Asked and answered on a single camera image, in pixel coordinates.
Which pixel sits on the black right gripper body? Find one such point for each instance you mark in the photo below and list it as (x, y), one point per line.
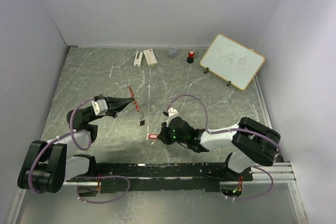
(169, 135)

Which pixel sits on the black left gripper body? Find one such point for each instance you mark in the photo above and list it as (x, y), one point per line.
(109, 112)

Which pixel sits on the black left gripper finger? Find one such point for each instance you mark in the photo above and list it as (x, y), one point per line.
(117, 106)
(120, 100)

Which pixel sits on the red usb stick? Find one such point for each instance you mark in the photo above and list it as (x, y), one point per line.
(153, 137)

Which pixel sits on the red handled metal key holder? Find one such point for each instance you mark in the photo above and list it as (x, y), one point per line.
(135, 102)

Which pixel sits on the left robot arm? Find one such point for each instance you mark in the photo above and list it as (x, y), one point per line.
(48, 164)

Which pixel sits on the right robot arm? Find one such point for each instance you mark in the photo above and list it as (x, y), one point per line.
(255, 143)

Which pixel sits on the white stapler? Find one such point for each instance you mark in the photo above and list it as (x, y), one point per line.
(138, 59)

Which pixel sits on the white green staple box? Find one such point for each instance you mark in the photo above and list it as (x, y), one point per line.
(150, 58)

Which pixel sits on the red black stamp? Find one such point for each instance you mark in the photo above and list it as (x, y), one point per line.
(190, 58)

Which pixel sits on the clear paperclip jar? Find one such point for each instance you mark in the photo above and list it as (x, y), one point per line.
(173, 51)

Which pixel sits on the yellow framed whiteboard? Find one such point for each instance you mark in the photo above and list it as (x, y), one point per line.
(231, 61)

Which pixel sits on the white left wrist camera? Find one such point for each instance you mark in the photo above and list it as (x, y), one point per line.
(99, 107)

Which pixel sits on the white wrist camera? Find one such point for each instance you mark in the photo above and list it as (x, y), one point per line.
(99, 107)
(171, 113)

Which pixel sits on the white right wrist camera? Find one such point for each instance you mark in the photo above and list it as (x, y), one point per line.
(171, 113)

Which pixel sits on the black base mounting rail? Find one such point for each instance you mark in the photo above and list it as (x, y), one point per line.
(174, 176)

